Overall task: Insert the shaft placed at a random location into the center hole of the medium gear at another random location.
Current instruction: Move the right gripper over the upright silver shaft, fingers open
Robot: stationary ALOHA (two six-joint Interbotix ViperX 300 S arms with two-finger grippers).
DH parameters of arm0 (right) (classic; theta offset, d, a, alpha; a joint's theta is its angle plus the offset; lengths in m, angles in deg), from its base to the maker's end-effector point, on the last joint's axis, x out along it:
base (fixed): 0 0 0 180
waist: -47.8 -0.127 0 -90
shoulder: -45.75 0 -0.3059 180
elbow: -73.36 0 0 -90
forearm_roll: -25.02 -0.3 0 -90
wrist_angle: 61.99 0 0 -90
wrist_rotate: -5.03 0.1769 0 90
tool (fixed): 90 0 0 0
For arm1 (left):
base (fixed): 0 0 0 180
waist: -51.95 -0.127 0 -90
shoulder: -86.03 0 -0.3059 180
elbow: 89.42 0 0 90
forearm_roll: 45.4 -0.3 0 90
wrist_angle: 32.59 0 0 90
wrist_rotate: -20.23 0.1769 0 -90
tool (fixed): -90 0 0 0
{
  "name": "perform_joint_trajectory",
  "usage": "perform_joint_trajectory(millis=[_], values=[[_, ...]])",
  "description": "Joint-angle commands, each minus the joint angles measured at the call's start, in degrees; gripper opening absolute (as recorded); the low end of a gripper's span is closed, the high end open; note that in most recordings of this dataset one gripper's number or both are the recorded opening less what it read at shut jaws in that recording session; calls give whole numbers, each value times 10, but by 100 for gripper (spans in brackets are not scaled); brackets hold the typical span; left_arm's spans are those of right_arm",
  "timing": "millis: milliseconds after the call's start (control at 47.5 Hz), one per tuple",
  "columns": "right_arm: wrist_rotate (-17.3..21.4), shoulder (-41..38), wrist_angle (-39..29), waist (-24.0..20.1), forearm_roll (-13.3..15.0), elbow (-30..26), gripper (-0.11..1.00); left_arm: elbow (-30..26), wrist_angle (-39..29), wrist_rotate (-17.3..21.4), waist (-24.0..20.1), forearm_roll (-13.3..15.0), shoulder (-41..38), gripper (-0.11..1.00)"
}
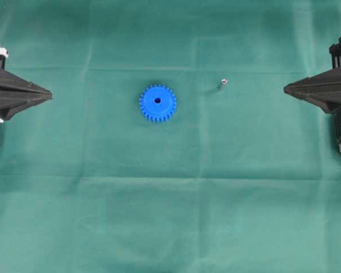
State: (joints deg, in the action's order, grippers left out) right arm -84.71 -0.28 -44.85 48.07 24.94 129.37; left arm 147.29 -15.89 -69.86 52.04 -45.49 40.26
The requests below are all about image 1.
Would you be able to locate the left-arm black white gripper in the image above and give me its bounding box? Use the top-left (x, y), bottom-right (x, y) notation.
top-left (0, 47), bottom-right (52, 123)

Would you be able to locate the green table cloth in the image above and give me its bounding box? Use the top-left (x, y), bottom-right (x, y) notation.
top-left (0, 1), bottom-right (341, 272)

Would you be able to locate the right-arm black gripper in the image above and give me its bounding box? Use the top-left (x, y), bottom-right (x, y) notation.
top-left (284, 37), bottom-right (341, 154)

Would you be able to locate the blue plastic gear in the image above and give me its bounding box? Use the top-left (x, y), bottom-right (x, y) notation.
top-left (139, 84), bottom-right (177, 123)

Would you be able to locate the small silver metal shaft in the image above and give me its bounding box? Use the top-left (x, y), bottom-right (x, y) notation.
top-left (218, 78), bottom-right (228, 91)

